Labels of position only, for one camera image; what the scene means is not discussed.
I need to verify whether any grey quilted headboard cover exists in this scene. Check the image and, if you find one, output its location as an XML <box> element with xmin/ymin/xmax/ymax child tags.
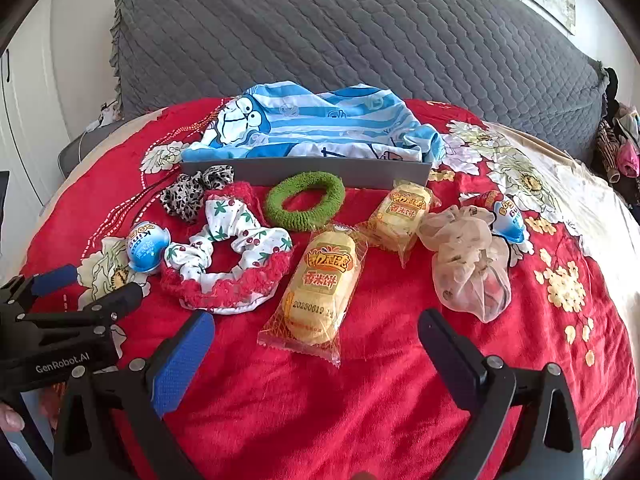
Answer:
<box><xmin>110</xmin><ymin>0</ymin><xmax>608</xmax><ymax>161</ymax></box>

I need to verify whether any grey storage box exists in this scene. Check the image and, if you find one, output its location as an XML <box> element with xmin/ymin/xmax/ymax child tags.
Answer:
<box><xmin>180</xmin><ymin>156</ymin><xmax>432</xmax><ymax>192</ymax></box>

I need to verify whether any green fuzzy scrunchie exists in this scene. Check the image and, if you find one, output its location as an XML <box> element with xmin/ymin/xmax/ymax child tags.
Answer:
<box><xmin>265</xmin><ymin>171</ymin><xmax>347</xmax><ymax>232</ymax></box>

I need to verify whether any leopard print scrunchie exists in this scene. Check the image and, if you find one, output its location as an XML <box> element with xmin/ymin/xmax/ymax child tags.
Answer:
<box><xmin>159</xmin><ymin>164</ymin><xmax>236</xmax><ymax>225</ymax></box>

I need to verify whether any red floral blanket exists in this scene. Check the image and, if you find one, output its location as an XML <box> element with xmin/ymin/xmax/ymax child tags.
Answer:
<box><xmin>20</xmin><ymin>97</ymin><xmax>636</xmax><ymax>480</ymax></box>

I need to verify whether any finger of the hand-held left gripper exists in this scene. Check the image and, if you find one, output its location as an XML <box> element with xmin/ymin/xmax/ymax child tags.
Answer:
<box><xmin>0</xmin><ymin>264</ymin><xmax>79</xmax><ymax>307</ymax></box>
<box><xmin>16</xmin><ymin>281</ymin><xmax>145</xmax><ymax>329</ymax></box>

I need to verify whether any person's left hand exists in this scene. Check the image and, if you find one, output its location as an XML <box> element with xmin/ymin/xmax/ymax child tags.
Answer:
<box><xmin>0</xmin><ymin>404</ymin><xmax>27</xmax><ymax>434</ymax></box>

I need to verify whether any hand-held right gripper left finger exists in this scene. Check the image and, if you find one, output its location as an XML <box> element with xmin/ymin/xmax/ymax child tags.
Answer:
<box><xmin>52</xmin><ymin>310</ymin><xmax>216</xmax><ymax>480</ymax></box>

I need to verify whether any blue chocolate egg toy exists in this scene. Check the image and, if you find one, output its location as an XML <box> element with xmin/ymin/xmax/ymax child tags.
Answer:
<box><xmin>125</xmin><ymin>220</ymin><xmax>172</xmax><ymax>274</ymax></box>
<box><xmin>462</xmin><ymin>192</ymin><xmax>527</xmax><ymax>245</ymax></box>

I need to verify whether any white cherry print scrunchie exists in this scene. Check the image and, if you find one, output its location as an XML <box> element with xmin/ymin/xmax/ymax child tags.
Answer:
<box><xmin>164</xmin><ymin>197</ymin><xmax>293</xmax><ymax>282</ymax></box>

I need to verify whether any yellow rice cake packet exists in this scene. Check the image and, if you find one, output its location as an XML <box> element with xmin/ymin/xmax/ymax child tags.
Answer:
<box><xmin>356</xmin><ymin>180</ymin><xmax>441</xmax><ymax>268</ymax></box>
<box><xmin>256</xmin><ymin>224</ymin><xmax>368</xmax><ymax>367</ymax></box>

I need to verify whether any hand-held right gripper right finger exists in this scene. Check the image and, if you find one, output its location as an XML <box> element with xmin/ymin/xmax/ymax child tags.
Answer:
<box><xmin>417</xmin><ymin>308</ymin><xmax>585</xmax><ymax>480</ymax></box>

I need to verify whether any red white floral scrunchie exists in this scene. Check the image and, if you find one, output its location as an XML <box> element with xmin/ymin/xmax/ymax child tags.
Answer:
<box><xmin>160</xmin><ymin>180</ymin><xmax>295</xmax><ymax>315</ymax></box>

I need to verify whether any beige sheer scrunchie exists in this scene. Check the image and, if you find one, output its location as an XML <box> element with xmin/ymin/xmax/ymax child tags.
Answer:
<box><xmin>417</xmin><ymin>204</ymin><xmax>513</xmax><ymax>323</ymax></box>

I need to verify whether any pile of clothes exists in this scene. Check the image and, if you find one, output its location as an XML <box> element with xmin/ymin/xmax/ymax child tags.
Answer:
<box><xmin>592</xmin><ymin>67</ymin><xmax>640</xmax><ymax>201</ymax></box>

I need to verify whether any grey bedside object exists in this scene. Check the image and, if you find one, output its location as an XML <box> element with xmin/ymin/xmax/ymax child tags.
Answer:
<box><xmin>56</xmin><ymin>144</ymin><xmax>85</xmax><ymax>179</ymax></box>

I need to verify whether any grey tray with striped cloth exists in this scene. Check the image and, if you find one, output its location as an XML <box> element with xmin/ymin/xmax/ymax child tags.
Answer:
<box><xmin>181</xmin><ymin>81</ymin><xmax>446</xmax><ymax>168</ymax></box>

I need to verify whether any white cable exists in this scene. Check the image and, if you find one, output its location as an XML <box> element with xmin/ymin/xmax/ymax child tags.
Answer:
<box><xmin>76</xmin><ymin>119</ymin><xmax>104</xmax><ymax>162</ymax></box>

